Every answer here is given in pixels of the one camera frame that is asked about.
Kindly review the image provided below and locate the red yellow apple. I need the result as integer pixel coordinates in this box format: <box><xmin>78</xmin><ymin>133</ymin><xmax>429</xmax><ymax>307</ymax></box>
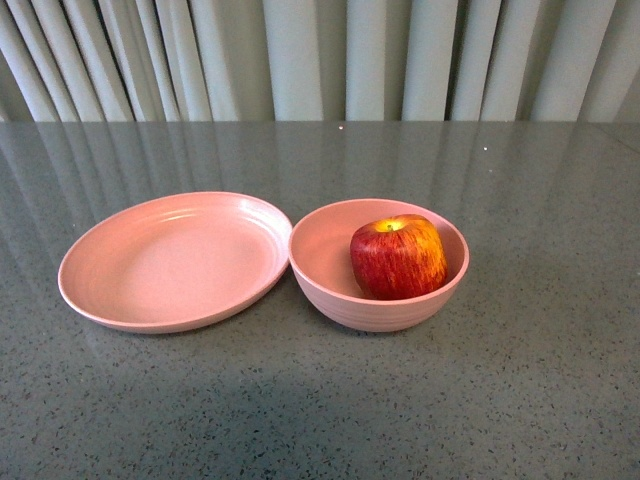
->
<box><xmin>349</xmin><ymin>214</ymin><xmax>448</xmax><ymax>301</ymax></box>

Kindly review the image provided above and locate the pink bowl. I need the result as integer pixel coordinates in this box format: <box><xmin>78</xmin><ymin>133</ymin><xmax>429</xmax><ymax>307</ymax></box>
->
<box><xmin>289</xmin><ymin>198</ymin><xmax>470</xmax><ymax>332</ymax></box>

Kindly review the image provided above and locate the pink plate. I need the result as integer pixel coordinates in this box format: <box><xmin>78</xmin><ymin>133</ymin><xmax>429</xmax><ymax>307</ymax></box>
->
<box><xmin>58</xmin><ymin>192</ymin><xmax>292</xmax><ymax>334</ymax></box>

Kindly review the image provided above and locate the white pleated curtain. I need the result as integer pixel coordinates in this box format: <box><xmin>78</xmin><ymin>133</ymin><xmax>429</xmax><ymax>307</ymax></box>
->
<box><xmin>1</xmin><ymin>1</ymin><xmax>639</xmax><ymax>122</ymax></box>

